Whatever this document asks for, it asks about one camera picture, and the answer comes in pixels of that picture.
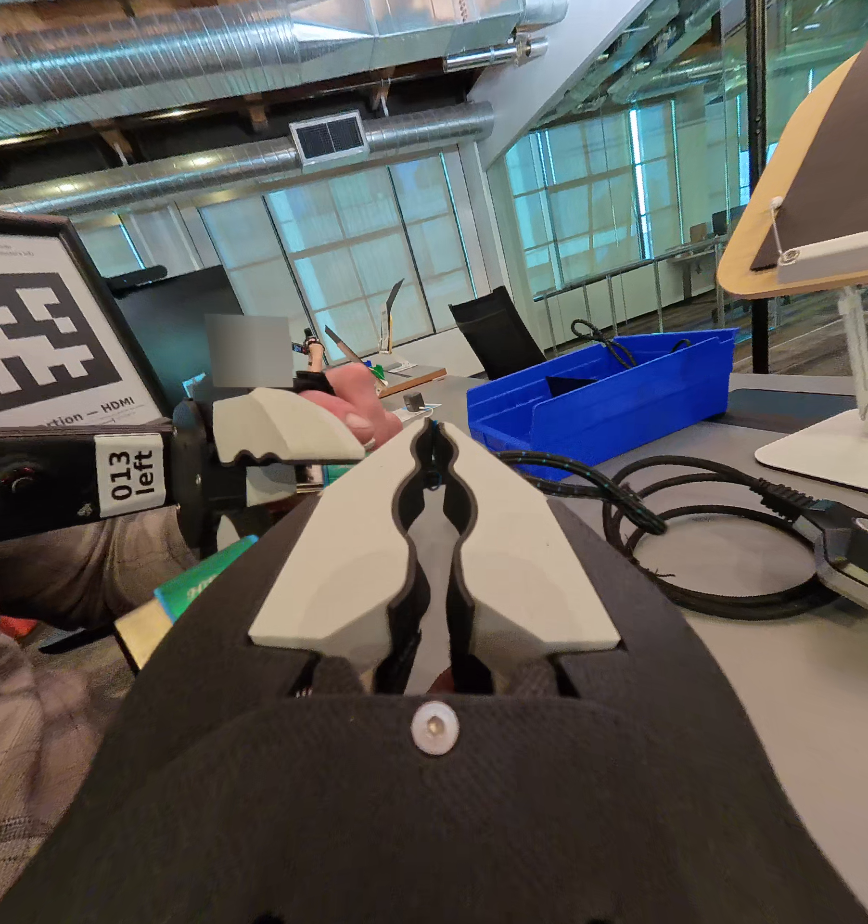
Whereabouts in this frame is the thin black cable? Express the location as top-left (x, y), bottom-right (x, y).
top-left (603, 455), bottom-right (832, 622)

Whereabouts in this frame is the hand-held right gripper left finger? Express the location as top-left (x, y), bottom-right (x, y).
top-left (248, 419), bottom-right (434, 695)

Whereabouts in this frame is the thin black looped cord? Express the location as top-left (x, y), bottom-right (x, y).
top-left (570, 319), bottom-right (695, 371)

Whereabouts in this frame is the wooden-edged black board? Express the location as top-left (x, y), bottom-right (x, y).
top-left (717, 32), bottom-right (868, 300)

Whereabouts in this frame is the round duct with vent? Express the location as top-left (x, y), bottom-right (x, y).
top-left (0, 101), bottom-right (496, 214)

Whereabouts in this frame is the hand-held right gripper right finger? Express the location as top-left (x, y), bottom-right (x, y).
top-left (436, 421), bottom-right (622, 695)

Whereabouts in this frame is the round silver duct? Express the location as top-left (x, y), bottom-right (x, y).
top-left (0, 0), bottom-right (568, 141)

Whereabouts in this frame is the person's left forearm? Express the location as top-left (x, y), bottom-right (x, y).
top-left (0, 505), bottom-right (200, 630)

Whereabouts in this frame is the blue plastic bin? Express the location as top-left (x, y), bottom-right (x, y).
top-left (466, 328), bottom-right (738, 481)

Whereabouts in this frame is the black framed marker sign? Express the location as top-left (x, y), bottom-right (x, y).
top-left (0, 209), bottom-right (177, 434)

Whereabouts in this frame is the white plastic bar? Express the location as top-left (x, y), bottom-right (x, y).
top-left (775, 227), bottom-right (868, 287)

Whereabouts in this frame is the black floor lamp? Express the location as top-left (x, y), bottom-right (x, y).
top-left (744, 0), bottom-right (769, 375)

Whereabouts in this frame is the black braided hdmi cable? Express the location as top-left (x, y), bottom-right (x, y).
top-left (113, 451), bottom-right (669, 674)

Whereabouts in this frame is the person's left hand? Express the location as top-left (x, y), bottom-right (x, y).
top-left (317, 363), bottom-right (405, 453)

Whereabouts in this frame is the black partition panel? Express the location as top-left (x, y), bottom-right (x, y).
top-left (109, 263), bottom-right (246, 405)

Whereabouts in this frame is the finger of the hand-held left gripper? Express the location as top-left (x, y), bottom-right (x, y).
top-left (212, 387), bottom-right (367, 467)
top-left (246, 462), bottom-right (327, 508)

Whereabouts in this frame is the thin white stand post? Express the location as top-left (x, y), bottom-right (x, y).
top-left (837, 285), bottom-right (868, 423)

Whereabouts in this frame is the tan black open case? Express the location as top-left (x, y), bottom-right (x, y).
top-left (378, 278), bottom-right (408, 356)

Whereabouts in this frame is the wooden-edged desk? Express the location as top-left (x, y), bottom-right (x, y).
top-left (371, 364), bottom-right (449, 400)

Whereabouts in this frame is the black mesh chair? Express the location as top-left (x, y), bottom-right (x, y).
top-left (448, 285), bottom-right (548, 381)

